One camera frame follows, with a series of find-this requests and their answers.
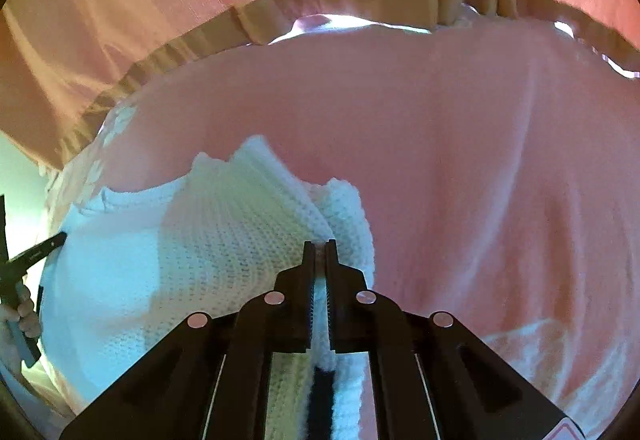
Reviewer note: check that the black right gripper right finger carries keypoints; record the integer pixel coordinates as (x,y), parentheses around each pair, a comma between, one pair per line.
(432,378)

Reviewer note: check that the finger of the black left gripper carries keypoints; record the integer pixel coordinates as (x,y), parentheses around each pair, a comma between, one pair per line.
(20,264)

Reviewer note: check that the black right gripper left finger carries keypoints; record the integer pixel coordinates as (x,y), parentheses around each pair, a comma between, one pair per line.
(209,377)

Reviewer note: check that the white red black knit sweater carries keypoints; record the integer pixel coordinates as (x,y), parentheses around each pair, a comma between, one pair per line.
(134,265)

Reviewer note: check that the person's left hand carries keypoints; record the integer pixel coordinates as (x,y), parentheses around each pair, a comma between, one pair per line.
(27,322)

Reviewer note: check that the pink patterned bed blanket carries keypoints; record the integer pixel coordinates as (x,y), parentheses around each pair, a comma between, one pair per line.
(497,166)

